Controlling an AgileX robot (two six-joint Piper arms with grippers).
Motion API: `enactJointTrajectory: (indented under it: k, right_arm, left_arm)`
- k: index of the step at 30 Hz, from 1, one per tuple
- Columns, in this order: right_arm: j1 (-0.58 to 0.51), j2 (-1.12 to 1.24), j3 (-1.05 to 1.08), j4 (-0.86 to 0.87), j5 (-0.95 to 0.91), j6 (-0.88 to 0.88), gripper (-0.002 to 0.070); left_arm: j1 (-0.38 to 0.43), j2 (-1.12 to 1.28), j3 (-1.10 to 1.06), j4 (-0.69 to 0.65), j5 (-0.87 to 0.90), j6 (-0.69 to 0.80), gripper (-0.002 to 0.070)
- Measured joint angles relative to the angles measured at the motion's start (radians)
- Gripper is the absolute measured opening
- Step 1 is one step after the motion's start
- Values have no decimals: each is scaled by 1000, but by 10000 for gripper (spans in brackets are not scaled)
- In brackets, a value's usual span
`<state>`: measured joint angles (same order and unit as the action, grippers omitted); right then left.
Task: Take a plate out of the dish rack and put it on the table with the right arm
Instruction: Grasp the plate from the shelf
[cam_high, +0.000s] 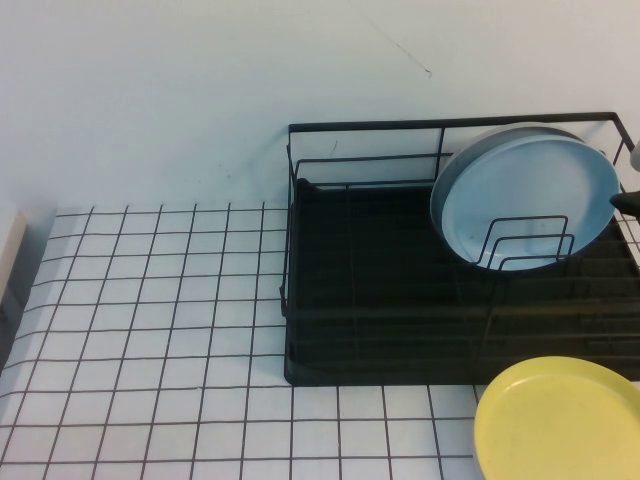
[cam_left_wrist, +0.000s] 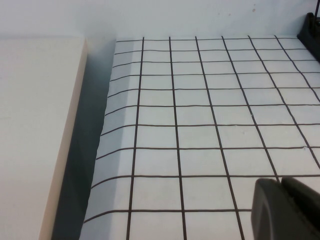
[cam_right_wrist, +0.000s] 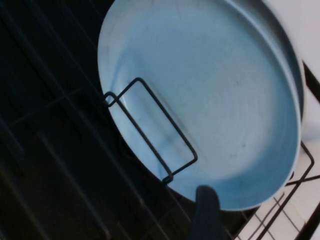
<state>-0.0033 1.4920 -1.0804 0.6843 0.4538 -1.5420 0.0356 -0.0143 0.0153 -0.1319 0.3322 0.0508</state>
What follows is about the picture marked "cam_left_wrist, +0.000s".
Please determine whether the black plastic drain tray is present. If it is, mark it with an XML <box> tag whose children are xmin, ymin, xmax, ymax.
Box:
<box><xmin>296</xmin><ymin>12</ymin><xmax>320</xmax><ymax>64</ymax></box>

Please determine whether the white grid-pattern table mat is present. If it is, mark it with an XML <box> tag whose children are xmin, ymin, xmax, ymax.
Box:
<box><xmin>83</xmin><ymin>34</ymin><xmax>320</xmax><ymax>240</ymax></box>

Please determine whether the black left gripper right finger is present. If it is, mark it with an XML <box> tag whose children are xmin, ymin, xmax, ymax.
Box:
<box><xmin>280</xmin><ymin>176</ymin><xmax>320</xmax><ymax>240</ymax></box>

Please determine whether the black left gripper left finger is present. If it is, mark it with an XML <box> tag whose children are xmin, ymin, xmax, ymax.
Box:
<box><xmin>251</xmin><ymin>177</ymin><xmax>315</xmax><ymax>240</ymax></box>

